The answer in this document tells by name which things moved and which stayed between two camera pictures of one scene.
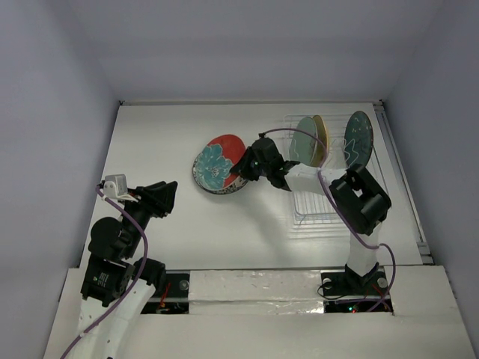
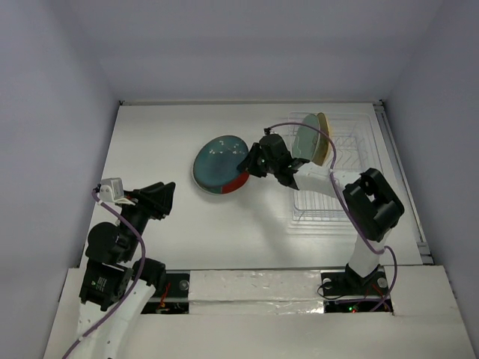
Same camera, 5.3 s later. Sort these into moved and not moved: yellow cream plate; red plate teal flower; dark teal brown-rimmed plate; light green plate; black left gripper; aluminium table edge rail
Moved: red plate teal flower; dark teal brown-rimmed plate
Not moved: aluminium table edge rail; light green plate; black left gripper; yellow cream plate
